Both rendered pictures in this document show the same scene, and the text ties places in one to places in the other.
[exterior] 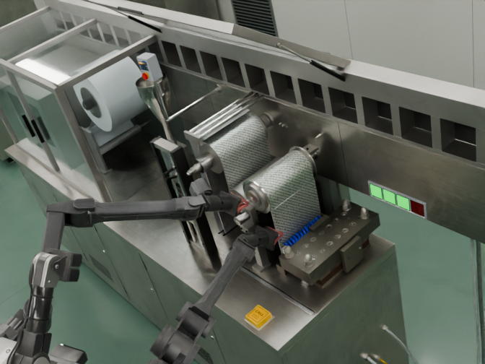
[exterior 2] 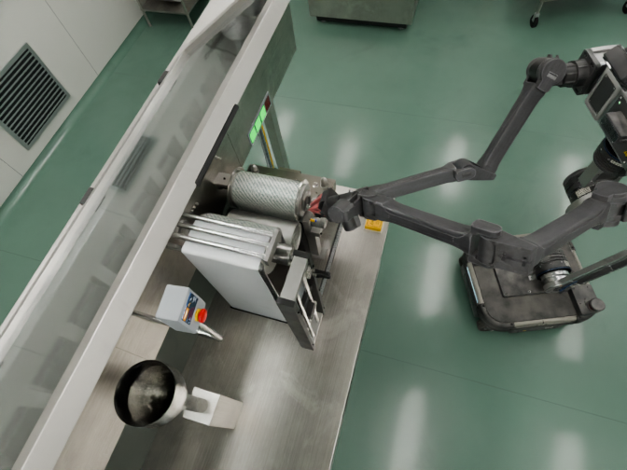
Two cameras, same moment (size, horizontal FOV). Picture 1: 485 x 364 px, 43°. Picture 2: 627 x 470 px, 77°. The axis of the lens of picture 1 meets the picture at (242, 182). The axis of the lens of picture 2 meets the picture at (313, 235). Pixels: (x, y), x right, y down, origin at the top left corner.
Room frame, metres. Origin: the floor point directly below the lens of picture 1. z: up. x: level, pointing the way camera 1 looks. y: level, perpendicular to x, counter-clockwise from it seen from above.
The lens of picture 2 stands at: (2.25, 0.64, 2.42)
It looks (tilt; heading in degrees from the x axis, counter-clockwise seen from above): 62 degrees down; 240
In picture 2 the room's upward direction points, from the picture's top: 12 degrees counter-clockwise
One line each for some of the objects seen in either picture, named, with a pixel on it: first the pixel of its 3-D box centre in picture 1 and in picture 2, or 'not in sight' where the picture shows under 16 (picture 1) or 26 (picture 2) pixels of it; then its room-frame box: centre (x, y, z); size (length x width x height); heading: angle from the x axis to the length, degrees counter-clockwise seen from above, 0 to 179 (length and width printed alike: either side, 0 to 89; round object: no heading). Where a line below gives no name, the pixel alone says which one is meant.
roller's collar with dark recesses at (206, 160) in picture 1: (204, 162); (282, 254); (2.07, 0.12, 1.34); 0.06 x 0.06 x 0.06; 32
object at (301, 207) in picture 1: (296, 213); not in sight; (1.89, -0.17, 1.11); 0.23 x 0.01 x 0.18; 122
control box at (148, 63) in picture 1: (148, 68); (186, 310); (2.35, 0.24, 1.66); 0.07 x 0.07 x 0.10; 38
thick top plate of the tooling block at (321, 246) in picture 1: (330, 240); (286, 189); (1.81, -0.27, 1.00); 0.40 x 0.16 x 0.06; 122
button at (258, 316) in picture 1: (258, 316); (374, 222); (1.61, 0.08, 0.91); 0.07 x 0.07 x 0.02; 32
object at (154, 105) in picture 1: (173, 144); (199, 405); (2.54, 0.26, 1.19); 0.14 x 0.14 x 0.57
